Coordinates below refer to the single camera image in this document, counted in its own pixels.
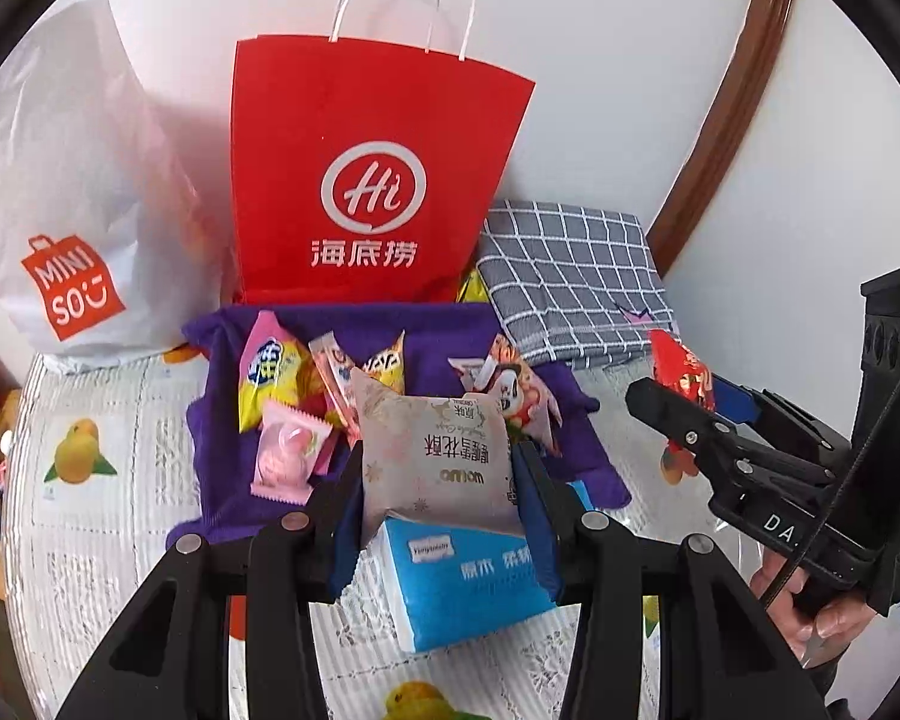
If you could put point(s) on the person's right hand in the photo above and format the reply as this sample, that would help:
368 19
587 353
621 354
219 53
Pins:
791 626

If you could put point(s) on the pink yellow snack packet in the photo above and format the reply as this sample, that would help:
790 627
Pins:
266 371

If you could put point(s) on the red paper bag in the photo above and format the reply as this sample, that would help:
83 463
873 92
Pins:
375 112

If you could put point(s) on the purple towel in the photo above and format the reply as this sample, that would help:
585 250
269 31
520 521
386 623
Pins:
427 337

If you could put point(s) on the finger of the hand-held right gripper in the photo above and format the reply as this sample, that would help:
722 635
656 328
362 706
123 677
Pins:
735 401
675 420

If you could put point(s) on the grey flower pastry packet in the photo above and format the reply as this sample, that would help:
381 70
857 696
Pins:
435 450

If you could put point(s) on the pink striped snack packet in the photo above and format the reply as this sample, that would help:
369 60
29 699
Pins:
334 375

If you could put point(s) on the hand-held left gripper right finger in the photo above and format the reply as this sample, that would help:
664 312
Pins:
536 532

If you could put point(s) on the panda print snack packet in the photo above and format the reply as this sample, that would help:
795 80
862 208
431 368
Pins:
517 390

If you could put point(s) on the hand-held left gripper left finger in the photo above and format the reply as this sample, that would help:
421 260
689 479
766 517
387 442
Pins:
349 525

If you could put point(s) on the red snack packet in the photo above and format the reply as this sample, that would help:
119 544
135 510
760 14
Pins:
679 367

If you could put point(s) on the pink peach snack packet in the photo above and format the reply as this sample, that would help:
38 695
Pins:
289 457

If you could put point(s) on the grey checked folded cloth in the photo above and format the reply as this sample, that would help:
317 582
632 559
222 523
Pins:
570 270

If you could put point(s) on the brown wooden door frame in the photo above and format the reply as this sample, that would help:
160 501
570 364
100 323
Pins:
727 127

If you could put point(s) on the fruit print table cover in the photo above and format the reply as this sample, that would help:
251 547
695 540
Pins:
120 540

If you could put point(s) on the blue tissue pack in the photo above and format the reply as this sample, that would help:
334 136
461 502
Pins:
465 592

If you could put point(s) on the white plastic shopping bag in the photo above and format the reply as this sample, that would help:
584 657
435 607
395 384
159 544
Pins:
82 165

